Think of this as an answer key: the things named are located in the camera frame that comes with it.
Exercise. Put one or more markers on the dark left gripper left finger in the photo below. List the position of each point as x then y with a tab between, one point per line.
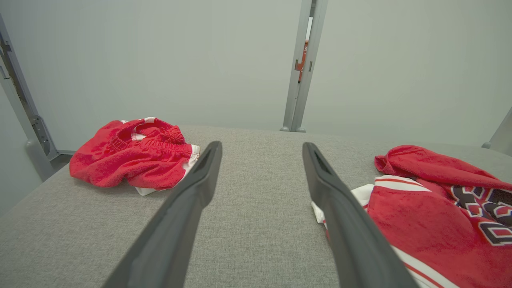
172	232

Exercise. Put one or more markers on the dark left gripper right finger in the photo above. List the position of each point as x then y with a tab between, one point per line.
352	240

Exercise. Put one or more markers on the red basketball jersey white trim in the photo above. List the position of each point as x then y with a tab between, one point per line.
432	224

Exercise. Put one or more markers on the red shorts white side panels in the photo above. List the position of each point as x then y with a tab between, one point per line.
132	160

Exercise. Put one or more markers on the small red background object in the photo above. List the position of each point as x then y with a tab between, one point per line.
302	60

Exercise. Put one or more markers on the dark grey partition base rail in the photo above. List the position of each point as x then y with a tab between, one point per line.
67	152

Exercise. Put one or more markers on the grey double partition post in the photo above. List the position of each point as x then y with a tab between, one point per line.
300	80

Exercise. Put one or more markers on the grey partition post with hinge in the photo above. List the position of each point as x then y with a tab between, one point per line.
32	128

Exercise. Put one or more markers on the slanted grey partition post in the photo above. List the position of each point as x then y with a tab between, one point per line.
502	136

